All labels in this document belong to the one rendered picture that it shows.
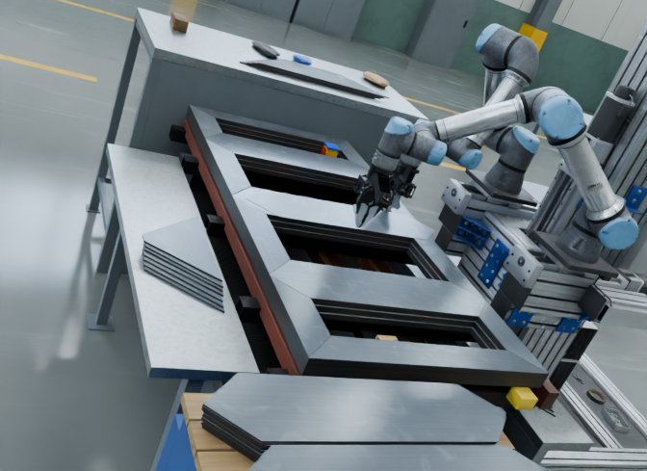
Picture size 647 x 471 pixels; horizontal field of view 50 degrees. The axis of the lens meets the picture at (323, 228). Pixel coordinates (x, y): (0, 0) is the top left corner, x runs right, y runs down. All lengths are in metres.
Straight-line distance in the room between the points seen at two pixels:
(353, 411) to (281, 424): 0.19
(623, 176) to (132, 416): 1.90
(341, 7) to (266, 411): 9.94
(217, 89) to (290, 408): 1.75
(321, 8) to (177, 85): 8.21
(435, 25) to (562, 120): 10.12
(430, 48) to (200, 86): 9.53
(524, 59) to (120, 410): 1.83
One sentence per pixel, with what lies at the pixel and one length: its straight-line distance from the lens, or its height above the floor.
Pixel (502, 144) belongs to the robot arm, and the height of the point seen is 1.19.
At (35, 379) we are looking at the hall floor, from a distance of 2.67.
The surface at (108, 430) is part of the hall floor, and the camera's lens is 2.53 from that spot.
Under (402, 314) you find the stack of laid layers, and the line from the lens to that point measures 1.97.
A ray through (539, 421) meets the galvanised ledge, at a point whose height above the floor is 0.68.
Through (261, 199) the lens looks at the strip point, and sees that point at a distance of 2.25.
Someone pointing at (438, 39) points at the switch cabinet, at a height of 0.42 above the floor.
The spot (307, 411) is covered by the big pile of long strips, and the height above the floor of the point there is 0.85.
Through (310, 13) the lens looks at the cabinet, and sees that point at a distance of 10.99.
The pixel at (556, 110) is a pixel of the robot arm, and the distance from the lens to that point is 2.10.
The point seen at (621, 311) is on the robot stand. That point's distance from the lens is 2.52.
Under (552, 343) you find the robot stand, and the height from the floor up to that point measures 0.57.
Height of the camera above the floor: 1.76
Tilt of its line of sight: 24 degrees down
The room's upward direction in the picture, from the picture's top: 22 degrees clockwise
